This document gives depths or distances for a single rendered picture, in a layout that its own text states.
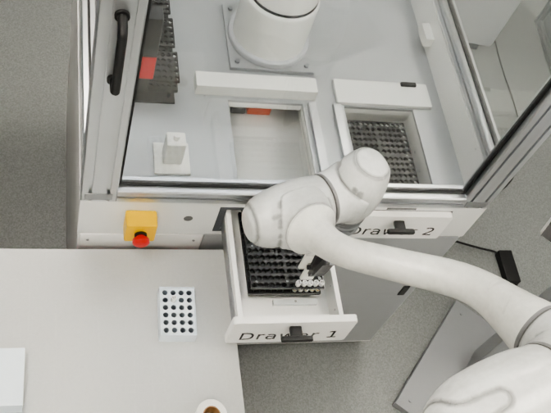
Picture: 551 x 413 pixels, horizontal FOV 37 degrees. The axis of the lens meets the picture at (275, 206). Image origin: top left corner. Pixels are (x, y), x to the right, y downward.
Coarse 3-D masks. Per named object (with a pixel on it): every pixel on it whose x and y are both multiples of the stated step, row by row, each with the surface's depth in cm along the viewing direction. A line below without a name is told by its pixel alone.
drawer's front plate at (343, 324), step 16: (240, 320) 180; (256, 320) 180; (272, 320) 181; (288, 320) 182; (304, 320) 183; (320, 320) 184; (336, 320) 185; (352, 320) 186; (256, 336) 187; (320, 336) 192; (336, 336) 193
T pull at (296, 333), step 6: (294, 330) 183; (300, 330) 184; (288, 336) 182; (294, 336) 183; (300, 336) 183; (306, 336) 183; (282, 342) 182; (288, 342) 182; (294, 342) 183; (300, 342) 183
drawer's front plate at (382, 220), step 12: (372, 216) 204; (384, 216) 204; (396, 216) 205; (408, 216) 206; (420, 216) 207; (432, 216) 208; (444, 216) 209; (372, 228) 209; (384, 228) 210; (408, 228) 211; (420, 228) 212; (444, 228) 214
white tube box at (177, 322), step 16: (160, 288) 194; (176, 288) 195; (192, 288) 196; (160, 304) 191; (176, 304) 192; (192, 304) 193; (160, 320) 189; (176, 320) 190; (192, 320) 191; (160, 336) 188; (176, 336) 189; (192, 336) 190
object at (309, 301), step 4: (272, 300) 194; (276, 300) 194; (280, 300) 194; (284, 300) 194; (288, 300) 194; (292, 300) 195; (296, 300) 195; (300, 300) 195; (304, 300) 195; (308, 300) 196; (312, 300) 196; (316, 300) 196; (272, 304) 194; (276, 304) 193; (280, 304) 193; (284, 304) 194; (288, 304) 194; (292, 304) 194; (296, 304) 195; (300, 304) 195; (304, 304) 195; (308, 304) 196; (312, 304) 196; (316, 304) 196
